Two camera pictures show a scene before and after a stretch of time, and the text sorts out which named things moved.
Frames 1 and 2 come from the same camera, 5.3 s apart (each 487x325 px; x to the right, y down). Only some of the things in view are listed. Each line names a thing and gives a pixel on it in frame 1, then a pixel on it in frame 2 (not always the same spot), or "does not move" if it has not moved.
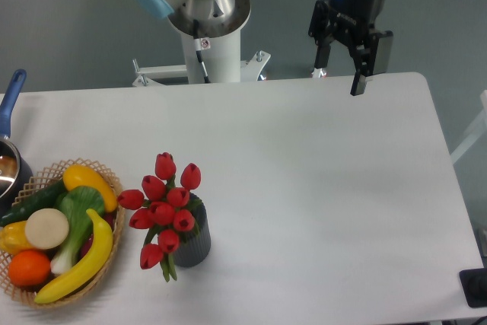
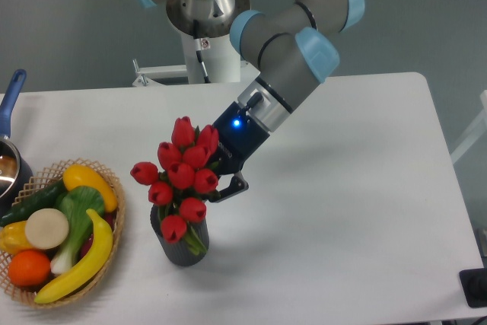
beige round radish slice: (46, 229) does not move
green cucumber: (46, 199) does not move
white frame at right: (474, 133) does not move
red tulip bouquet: (167, 207) → (186, 178)
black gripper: (354, 6) → (239, 135)
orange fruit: (29, 267) does not move
